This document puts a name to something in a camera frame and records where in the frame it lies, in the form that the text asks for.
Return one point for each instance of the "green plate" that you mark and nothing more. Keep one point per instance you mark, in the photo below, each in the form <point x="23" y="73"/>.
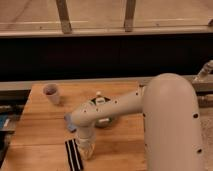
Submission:
<point x="104" y="122"/>

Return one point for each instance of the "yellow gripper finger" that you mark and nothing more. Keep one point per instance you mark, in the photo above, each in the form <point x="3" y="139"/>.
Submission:
<point x="86" y="152"/>

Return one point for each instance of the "white paper cup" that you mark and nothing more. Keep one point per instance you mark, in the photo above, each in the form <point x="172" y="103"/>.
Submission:
<point x="51" y="91"/>

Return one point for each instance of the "blue object at left edge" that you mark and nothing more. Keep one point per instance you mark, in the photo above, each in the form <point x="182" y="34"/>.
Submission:
<point x="4" y="122"/>

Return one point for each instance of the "blue sponge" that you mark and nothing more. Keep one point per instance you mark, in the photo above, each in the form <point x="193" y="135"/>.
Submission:
<point x="70" y="126"/>

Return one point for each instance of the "black white striped eraser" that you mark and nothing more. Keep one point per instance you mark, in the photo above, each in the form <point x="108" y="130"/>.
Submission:
<point x="74" y="158"/>

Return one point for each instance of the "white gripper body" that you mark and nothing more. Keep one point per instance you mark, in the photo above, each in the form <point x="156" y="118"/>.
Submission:
<point x="85" y="142"/>

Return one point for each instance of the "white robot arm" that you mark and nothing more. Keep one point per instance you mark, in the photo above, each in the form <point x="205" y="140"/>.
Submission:
<point x="172" y="126"/>

